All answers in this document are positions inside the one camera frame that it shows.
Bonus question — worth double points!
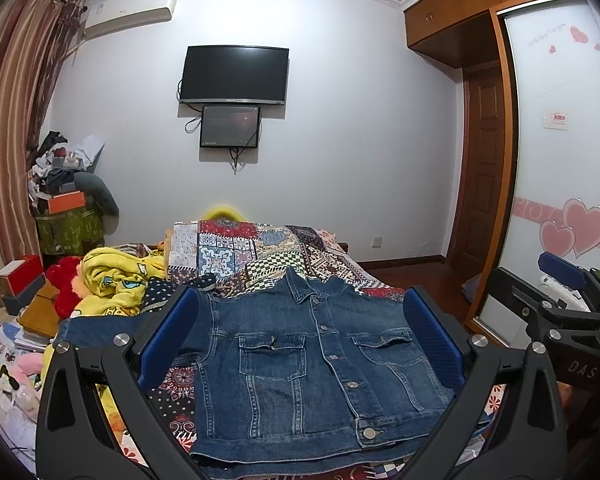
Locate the blue denim jacket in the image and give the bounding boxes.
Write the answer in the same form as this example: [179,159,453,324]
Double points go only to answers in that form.
[57,264,470,479]

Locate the pink plush toy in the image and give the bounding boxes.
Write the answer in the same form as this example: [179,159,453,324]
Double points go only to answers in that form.
[9,352,44,376]

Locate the white sliding door hearts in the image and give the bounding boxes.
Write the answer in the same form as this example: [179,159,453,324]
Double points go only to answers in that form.
[479,0,600,346]

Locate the brown wooden room door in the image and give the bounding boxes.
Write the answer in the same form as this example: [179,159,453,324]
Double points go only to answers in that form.
[446,64,504,280]

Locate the yellow cartoon fleece blanket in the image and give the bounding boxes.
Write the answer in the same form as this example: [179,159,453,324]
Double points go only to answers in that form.
[40,246,168,441]

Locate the red plush toy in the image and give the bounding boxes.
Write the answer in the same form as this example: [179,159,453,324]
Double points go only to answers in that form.
[45,256,81,320]

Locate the red and white box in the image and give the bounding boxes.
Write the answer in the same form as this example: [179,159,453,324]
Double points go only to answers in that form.
[0,255,43,297]

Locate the green patterned storage box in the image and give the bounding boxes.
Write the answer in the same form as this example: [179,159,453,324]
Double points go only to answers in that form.
[35,207,105,256]

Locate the colourful patchwork bedspread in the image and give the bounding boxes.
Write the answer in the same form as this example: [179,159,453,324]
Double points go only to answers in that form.
[99,218,506,480]

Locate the orange box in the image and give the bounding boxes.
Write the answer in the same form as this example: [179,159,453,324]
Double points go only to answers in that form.
[47,191,86,214]

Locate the dark green grey cushion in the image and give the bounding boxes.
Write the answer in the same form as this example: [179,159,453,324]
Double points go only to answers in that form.
[73,171,119,217]

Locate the yellow plush behind bed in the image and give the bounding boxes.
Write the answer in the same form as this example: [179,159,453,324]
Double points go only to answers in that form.
[202,205,245,222]

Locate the wooden wardrobe with cabinets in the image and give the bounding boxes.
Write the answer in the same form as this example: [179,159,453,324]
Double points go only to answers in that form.
[403,0,552,344]

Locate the striped red brown curtain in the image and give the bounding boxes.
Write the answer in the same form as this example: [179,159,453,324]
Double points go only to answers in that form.
[0,0,86,321]

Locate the white air conditioner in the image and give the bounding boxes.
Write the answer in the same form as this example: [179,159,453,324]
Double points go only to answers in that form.
[83,0,176,40]

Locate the white wall socket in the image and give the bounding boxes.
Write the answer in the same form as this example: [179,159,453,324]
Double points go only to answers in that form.
[370,236,382,248]

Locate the small black wall monitor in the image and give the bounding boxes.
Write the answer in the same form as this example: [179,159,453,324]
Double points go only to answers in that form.
[199,105,261,150]

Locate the black wall television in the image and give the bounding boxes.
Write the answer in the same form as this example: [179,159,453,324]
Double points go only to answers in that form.
[178,44,289,105]

